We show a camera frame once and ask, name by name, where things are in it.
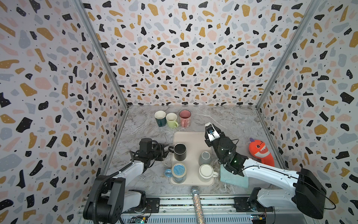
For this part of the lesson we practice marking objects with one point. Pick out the teal cloth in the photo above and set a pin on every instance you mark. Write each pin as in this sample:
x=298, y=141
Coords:
x=230, y=178

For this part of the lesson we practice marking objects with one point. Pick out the dark green mug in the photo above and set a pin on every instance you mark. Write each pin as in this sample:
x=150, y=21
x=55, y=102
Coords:
x=160, y=117

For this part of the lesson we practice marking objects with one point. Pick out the white mug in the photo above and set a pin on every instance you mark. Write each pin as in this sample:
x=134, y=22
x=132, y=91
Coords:
x=207, y=173

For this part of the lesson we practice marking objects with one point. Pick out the glittery tube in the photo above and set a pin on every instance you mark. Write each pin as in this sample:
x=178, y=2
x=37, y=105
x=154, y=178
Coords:
x=197, y=205

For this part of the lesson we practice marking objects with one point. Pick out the grey mug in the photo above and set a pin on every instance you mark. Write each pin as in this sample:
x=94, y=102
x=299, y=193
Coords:
x=205, y=158

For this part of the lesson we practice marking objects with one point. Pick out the light green mug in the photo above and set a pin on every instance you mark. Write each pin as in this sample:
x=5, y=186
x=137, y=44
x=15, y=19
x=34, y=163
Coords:
x=171, y=119

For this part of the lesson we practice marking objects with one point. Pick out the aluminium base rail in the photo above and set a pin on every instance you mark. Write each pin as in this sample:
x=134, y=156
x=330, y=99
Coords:
x=221, y=209

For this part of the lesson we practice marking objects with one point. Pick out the blue glazed mug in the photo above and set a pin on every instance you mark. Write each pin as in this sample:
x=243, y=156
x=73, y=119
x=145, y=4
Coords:
x=177, y=173

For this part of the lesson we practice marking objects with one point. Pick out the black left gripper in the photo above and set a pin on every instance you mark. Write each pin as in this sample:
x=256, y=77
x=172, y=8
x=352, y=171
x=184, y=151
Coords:
x=158, y=146

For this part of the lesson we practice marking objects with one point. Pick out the red plush monster toy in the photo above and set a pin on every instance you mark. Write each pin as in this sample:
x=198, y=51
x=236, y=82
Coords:
x=259, y=150

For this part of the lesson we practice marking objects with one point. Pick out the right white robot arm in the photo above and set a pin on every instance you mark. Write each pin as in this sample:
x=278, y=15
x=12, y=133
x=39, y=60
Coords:
x=300, y=188

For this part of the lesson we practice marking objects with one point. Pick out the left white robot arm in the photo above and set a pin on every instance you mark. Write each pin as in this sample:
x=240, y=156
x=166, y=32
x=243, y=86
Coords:
x=108, y=197

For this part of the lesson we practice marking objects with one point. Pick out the black mug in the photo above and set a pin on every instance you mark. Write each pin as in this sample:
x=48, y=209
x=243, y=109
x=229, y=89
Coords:
x=179, y=151

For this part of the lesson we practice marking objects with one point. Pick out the pink ghost mug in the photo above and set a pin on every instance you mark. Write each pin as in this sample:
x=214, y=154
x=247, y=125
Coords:
x=185, y=118

